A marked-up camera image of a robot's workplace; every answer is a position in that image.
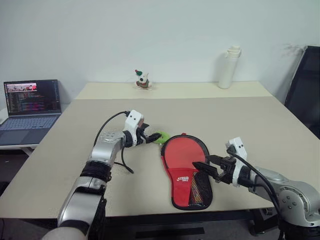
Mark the green round zipper pull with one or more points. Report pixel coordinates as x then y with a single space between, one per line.
163 137

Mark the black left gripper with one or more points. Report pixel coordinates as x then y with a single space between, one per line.
142 136

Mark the black office chair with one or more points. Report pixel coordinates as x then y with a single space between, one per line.
305 92

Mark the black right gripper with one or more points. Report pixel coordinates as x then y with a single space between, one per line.
227 170

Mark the red table tennis paddle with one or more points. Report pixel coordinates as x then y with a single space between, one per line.
185 152

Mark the small plush dog toy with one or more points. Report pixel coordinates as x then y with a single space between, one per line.
143 80

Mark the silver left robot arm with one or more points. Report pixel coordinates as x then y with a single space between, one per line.
100 155

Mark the white water bottle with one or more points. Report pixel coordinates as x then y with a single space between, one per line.
226 71

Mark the black red paddle case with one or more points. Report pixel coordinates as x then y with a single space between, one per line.
182 192

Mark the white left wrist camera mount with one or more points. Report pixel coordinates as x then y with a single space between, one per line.
132 120

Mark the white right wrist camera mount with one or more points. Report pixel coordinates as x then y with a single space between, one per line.
238 147

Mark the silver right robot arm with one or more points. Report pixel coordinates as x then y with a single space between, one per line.
292 197

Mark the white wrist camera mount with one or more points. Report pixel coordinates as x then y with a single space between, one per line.
238 147
132 120

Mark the black table frame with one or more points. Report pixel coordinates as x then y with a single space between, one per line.
175 220

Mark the open grey laptop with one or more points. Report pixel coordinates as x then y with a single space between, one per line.
30 110

